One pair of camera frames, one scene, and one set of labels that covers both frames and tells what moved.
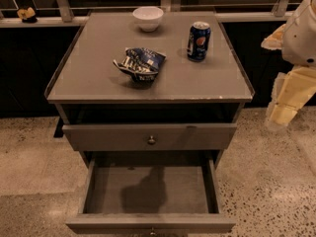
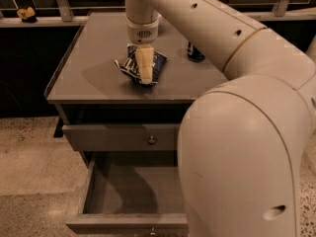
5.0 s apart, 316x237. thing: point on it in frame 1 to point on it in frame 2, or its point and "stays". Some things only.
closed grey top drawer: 150,136 stays
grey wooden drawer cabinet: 152,99 stays
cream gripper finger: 291,91 to 145,57
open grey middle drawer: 151,196 stays
